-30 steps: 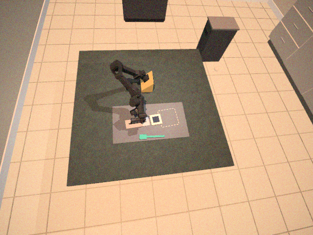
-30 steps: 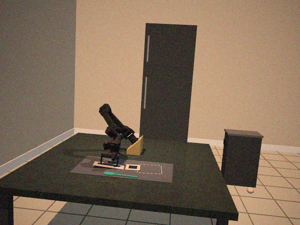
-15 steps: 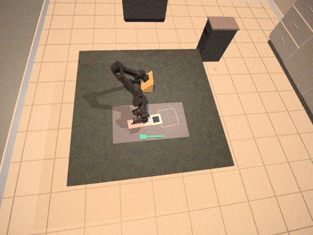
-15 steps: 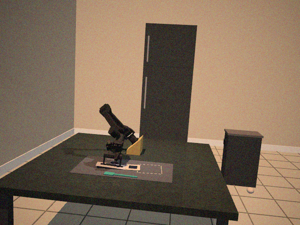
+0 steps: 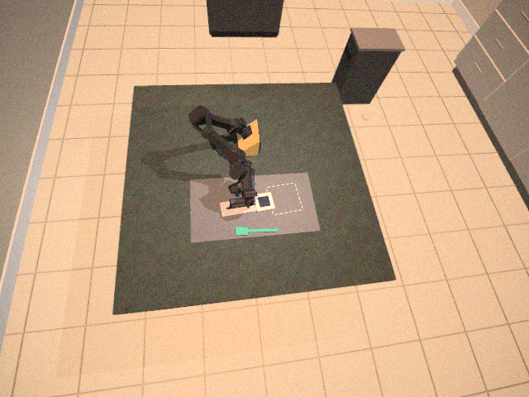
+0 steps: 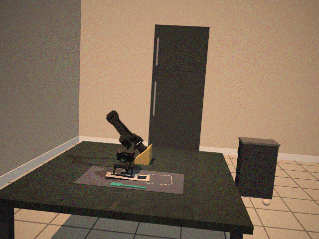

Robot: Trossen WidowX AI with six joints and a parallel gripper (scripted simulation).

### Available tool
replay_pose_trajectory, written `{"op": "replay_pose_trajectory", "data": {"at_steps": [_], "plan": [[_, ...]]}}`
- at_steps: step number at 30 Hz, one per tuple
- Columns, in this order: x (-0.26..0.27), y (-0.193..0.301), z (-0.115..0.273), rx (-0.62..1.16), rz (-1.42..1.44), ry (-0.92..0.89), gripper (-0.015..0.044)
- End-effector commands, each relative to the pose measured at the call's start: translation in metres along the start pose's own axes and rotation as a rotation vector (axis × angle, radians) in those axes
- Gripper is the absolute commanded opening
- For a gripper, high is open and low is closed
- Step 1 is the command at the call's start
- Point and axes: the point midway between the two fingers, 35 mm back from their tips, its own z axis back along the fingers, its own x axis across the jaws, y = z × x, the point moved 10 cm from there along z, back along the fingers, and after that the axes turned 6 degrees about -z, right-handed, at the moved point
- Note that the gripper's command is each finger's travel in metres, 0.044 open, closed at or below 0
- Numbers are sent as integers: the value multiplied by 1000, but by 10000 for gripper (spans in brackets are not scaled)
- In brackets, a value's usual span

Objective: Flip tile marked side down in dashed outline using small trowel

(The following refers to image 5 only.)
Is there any cream square tile with dark square center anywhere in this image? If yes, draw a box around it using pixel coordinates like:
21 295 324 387
255 192 275 212

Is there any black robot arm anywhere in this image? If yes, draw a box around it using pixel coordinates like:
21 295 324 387
188 105 252 194

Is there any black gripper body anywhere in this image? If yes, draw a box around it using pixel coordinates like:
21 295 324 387
239 175 257 198

